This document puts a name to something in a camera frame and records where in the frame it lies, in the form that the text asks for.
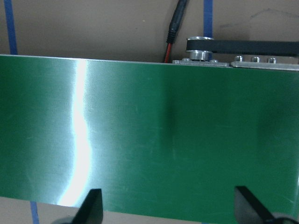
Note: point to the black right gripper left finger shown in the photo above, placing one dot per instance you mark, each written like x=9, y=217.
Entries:
x=91, y=210

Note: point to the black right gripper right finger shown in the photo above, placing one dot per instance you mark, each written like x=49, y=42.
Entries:
x=248, y=209

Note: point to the green conveyor belt unit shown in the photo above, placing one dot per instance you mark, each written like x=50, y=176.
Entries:
x=165, y=140

